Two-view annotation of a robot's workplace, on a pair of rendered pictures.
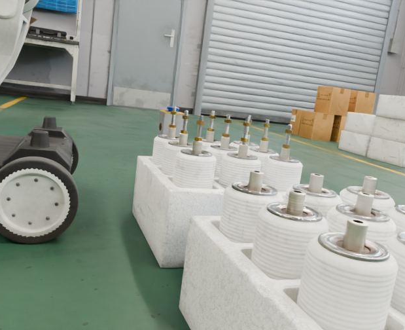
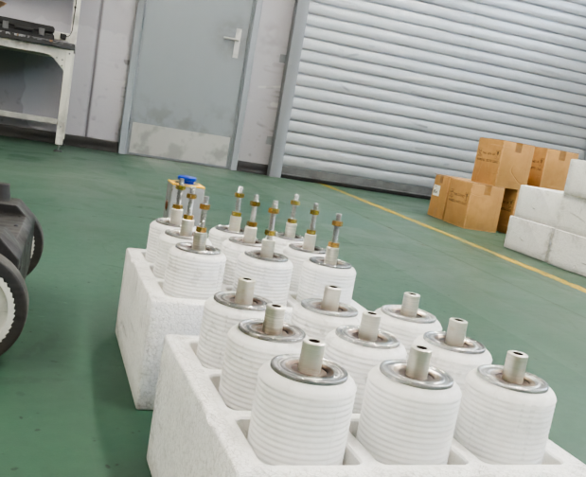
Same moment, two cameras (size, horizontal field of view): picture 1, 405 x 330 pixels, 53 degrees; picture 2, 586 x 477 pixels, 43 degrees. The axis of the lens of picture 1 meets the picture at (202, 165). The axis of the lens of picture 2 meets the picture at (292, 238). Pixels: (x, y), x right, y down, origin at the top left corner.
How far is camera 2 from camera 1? 0.31 m
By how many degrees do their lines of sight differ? 2
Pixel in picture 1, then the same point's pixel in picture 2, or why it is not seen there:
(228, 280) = (187, 412)
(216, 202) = not seen: hidden behind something
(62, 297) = not seen: outside the picture
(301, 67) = (460, 100)
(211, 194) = not seen: hidden behind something
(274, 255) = (238, 380)
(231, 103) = (336, 158)
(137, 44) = (175, 52)
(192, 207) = (185, 325)
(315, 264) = (260, 387)
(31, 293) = not seen: outside the picture
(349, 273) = (289, 396)
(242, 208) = (221, 325)
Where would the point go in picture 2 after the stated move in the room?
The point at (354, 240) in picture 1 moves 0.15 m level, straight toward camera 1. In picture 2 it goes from (307, 362) to (230, 405)
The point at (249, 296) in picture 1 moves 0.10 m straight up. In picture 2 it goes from (201, 428) to (215, 335)
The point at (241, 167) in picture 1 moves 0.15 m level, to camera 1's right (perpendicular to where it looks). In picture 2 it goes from (261, 273) to (351, 289)
